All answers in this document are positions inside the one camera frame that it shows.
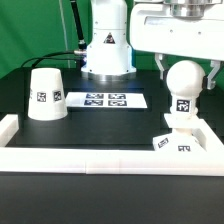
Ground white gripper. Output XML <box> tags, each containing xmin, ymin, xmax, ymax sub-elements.
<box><xmin>130</xmin><ymin>0</ymin><xmax>224</xmax><ymax>90</ymax></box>

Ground white lamp bulb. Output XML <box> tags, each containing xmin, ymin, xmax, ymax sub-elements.
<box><xmin>166</xmin><ymin>60</ymin><xmax>205</xmax><ymax>119</ymax></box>

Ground white lamp base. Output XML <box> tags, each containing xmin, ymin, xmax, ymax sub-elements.
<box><xmin>152</xmin><ymin>113</ymin><xmax>209</xmax><ymax>153</ymax></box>

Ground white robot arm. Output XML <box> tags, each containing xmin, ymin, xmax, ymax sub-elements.
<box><xmin>82</xmin><ymin>0</ymin><xmax>224</xmax><ymax>89</ymax></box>

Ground white lamp shade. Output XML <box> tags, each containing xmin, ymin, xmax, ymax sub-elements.
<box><xmin>28</xmin><ymin>68</ymin><xmax>68</xmax><ymax>121</ymax></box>

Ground white marker sheet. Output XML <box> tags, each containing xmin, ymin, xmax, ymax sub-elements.
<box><xmin>66</xmin><ymin>92</ymin><xmax>147</xmax><ymax>109</ymax></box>

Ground thin grey cable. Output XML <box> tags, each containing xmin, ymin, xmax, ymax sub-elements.
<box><xmin>58</xmin><ymin>0</ymin><xmax>72</xmax><ymax>69</ymax></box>

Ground white U-shaped border frame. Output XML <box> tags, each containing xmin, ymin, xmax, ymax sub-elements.
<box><xmin>0</xmin><ymin>114</ymin><xmax>224</xmax><ymax>176</ymax></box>

